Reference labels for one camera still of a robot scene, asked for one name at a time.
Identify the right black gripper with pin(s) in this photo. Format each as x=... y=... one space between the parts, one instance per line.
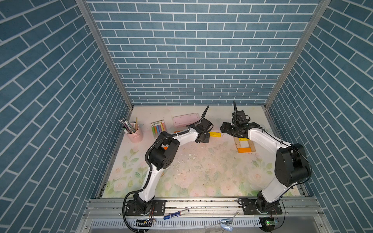
x=225 y=127

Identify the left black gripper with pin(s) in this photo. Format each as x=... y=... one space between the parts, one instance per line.
x=207 y=139

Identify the wooden block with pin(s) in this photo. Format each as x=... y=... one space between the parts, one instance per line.
x=237 y=142

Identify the light orange block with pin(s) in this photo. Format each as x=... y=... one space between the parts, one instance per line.
x=244 y=150

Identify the wooden block low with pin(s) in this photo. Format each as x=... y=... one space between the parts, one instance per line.
x=252 y=147

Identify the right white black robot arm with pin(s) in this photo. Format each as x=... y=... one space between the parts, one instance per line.
x=291 y=164

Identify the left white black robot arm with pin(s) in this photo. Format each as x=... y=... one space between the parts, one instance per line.
x=162 y=153

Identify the pink pencil case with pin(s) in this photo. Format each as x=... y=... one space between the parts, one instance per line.
x=184 y=120

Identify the colourful marker box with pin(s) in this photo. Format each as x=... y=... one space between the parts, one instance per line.
x=158 y=127

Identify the pink pen cup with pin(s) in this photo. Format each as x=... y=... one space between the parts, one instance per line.
x=137 y=136

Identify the pens in cup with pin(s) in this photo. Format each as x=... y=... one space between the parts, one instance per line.
x=131 y=128

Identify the clear plastic bag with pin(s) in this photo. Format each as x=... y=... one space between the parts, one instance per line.
x=224 y=226

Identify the green lit circuit board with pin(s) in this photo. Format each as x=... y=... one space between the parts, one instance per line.
x=267 y=224

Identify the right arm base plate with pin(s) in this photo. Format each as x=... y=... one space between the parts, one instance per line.
x=259 y=207

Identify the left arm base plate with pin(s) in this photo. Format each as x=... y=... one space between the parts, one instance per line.
x=153 y=207

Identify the blue screwdriver on rail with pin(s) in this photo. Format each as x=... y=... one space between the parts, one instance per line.
x=176 y=214

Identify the aluminium front rail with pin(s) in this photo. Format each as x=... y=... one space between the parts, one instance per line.
x=110 y=213

